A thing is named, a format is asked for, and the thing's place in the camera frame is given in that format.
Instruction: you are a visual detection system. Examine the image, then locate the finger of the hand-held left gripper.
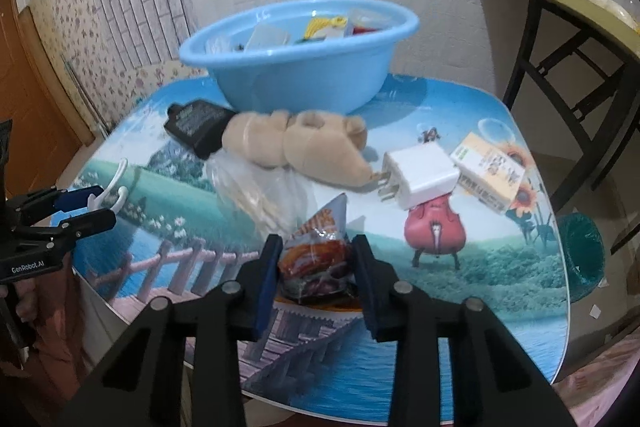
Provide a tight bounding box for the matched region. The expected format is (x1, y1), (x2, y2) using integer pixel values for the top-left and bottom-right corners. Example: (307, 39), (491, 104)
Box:
(12, 186), (106, 220)
(50, 208), (117, 243)

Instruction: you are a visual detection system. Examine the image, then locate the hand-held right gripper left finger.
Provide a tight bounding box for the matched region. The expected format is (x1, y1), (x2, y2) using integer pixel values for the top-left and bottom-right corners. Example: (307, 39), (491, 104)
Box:
(60, 234), (283, 427)

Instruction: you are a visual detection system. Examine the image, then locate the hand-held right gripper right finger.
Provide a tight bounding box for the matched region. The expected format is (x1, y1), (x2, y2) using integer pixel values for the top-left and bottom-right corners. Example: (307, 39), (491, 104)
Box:
(350, 234), (576, 427)

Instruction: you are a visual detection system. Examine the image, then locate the white plastic hook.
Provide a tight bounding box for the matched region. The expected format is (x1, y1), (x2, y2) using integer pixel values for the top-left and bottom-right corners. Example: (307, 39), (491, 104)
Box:
(87, 158), (129, 212)

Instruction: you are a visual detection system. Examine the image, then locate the orange snack packet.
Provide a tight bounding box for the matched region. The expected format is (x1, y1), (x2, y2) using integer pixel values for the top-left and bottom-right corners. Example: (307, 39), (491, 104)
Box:
(277, 193), (357, 306)

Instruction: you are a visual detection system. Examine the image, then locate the clear plastic bag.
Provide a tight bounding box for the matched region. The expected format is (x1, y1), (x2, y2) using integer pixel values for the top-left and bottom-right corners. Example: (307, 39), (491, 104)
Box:
(205, 154), (321, 239)

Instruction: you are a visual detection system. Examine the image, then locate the white charger plug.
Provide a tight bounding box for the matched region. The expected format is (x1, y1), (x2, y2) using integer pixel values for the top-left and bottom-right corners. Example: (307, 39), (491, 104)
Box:
(376, 142), (460, 210)

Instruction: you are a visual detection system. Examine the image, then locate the black bottle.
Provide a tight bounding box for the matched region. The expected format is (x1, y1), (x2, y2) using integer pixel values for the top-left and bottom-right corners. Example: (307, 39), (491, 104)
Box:
(164, 99), (237, 160)

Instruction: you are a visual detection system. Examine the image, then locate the beige plush toy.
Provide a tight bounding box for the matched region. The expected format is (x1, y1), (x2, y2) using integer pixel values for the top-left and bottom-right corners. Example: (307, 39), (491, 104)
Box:
(222, 109), (375, 188)

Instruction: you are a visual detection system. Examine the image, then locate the small yellow white carton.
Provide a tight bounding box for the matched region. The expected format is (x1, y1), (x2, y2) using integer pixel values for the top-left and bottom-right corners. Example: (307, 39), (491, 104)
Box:
(449, 132), (531, 214)

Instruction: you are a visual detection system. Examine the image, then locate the blue plastic basin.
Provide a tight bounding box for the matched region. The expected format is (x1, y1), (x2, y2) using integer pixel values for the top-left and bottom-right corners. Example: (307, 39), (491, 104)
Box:
(179, 0), (420, 115)

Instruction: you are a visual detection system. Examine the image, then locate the translucent plastic bag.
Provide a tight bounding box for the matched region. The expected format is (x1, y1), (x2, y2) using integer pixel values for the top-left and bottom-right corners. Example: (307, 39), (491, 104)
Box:
(245, 23), (292, 52)

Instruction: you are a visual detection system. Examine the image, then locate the yellow mesh bag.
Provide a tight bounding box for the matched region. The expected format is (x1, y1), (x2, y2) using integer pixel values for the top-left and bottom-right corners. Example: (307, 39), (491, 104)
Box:
(305, 16), (349, 40)

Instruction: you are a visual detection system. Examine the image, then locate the printed landscape desktop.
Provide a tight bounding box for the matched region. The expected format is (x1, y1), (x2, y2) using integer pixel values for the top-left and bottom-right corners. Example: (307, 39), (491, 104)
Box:
(50, 74), (572, 410)

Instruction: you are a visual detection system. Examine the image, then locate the person's left hand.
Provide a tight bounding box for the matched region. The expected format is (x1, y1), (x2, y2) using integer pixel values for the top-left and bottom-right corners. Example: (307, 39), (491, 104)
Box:
(7, 281), (42, 349)

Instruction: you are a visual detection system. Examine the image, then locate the metal rod stand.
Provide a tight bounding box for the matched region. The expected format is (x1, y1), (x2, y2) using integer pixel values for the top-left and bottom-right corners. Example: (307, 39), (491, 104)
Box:
(64, 61), (110, 135)

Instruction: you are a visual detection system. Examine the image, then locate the brown wooden door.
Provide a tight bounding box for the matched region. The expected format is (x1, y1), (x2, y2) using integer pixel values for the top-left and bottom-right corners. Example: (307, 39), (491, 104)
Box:
(0, 0), (97, 200)

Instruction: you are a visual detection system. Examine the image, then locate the green trash bin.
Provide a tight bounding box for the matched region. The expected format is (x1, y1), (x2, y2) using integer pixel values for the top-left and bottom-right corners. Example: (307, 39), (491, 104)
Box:
(555, 213), (607, 304)

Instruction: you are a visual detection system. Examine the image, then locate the pink blanket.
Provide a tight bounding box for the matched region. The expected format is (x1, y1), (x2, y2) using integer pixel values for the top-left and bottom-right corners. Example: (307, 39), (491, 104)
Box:
(552, 337), (640, 427)

